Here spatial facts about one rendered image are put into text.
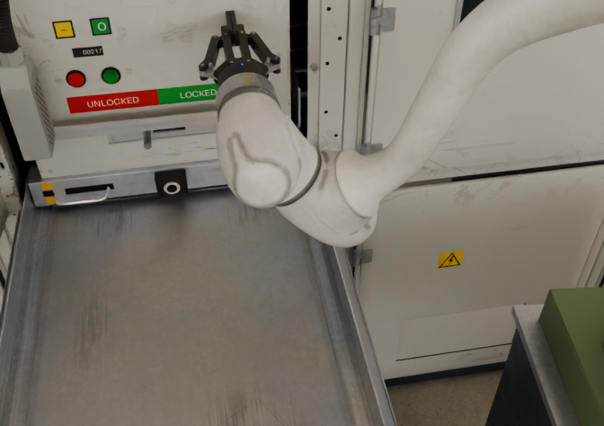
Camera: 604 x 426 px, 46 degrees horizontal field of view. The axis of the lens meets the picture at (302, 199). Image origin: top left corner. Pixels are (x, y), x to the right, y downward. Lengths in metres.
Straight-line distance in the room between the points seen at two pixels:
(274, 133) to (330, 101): 0.49
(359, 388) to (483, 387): 1.10
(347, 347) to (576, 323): 0.40
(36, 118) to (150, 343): 0.41
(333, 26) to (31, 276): 0.71
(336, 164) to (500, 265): 0.94
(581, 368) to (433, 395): 0.96
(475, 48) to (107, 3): 0.66
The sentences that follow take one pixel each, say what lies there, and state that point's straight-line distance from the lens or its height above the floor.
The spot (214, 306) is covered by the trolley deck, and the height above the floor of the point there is 0.85.
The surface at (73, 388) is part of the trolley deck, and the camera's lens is 1.22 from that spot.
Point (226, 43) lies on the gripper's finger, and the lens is 1.17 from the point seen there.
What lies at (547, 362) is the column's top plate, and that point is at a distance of 1.38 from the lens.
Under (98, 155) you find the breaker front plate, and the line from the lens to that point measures 1.42.
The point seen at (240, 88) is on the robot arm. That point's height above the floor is 1.27.
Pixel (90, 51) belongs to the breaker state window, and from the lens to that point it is 1.29.
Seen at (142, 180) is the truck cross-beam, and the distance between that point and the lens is 1.44.
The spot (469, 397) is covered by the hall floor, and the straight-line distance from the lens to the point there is 2.21.
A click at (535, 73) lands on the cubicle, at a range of 1.49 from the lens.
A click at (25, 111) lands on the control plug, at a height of 1.15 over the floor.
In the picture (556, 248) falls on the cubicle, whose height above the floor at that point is 0.54.
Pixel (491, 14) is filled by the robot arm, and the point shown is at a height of 1.46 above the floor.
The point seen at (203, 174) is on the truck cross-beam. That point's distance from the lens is 1.44.
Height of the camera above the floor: 1.82
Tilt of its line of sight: 42 degrees down
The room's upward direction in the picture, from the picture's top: straight up
